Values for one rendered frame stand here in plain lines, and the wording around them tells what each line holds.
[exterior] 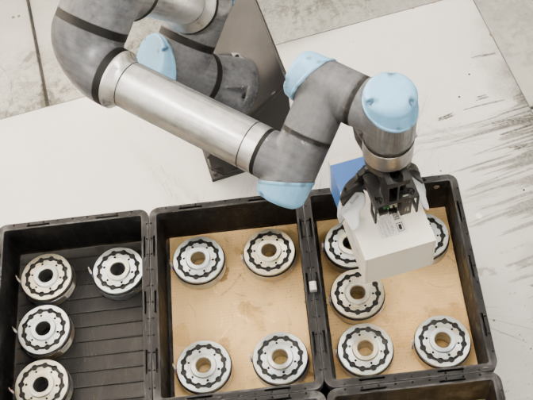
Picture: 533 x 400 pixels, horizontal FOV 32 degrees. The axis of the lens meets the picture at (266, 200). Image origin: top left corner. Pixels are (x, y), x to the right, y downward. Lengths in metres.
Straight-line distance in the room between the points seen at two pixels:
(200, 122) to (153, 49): 0.51
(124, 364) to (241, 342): 0.22
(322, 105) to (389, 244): 0.31
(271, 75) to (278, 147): 0.61
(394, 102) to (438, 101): 0.96
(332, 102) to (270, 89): 0.62
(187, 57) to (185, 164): 0.38
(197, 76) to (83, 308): 0.51
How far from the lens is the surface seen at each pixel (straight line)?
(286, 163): 1.31
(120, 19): 1.45
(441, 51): 2.29
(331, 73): 1.30
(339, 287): 1.77
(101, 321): 1.85
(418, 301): 1.80
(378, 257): 1.49
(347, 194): 1.48
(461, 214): 1.78
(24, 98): 3.27
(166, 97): 1.39
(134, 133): 2.21
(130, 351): 1.81
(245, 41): 2.00
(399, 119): 1.25
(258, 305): 1.80
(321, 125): 1.30
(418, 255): 1.54
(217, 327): 1.80
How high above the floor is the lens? 2.48
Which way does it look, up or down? 60 degrees down
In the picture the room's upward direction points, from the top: 10 degrees counter-clockwise
